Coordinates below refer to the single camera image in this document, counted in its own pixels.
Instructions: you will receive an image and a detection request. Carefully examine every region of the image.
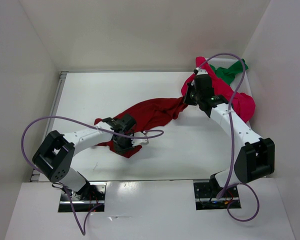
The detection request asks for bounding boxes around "dark red t shirt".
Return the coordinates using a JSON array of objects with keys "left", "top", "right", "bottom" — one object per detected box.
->
[{"left": 93, "top": 96, "right": 190, "bottom": 159}]

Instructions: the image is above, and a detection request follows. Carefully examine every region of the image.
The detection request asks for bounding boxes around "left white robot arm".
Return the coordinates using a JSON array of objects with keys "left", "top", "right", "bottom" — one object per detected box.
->
[{"left": 32, "top": 114, "right": 137, "bottom": 200}]

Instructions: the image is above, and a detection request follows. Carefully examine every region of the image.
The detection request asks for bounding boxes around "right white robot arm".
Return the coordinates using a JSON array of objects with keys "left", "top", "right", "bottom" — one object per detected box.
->
[{"left": 184, "top": 67, "right": 275, "bottom": 199}]

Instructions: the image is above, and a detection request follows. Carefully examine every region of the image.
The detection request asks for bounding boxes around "green t shirt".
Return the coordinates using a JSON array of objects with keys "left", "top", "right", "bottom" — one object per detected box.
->
[{"left": 209, "top": 60, "right": 243, "bottom": 86}]

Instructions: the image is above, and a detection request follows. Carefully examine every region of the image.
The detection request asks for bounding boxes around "pink t shirt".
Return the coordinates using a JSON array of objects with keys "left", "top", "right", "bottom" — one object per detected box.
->
[{"left": 180, "top": 56, "right": 256, "bottom": 123}]

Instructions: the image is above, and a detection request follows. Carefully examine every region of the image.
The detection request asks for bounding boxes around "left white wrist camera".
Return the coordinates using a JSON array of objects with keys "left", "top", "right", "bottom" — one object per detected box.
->
[{"left": 131, "top": 137, "right": 149, "bottom": 147}]

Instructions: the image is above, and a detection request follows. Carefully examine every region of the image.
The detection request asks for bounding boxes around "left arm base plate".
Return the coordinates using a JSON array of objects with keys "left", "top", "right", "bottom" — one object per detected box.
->
[{"left": 53, "top": 181, "right": 107, "bottom": 213}]

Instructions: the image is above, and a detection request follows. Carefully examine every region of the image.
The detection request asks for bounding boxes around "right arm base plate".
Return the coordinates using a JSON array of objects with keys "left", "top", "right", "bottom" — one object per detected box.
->
[{"left": 193, "top": 179, "right": 241, "bottom": 211}]

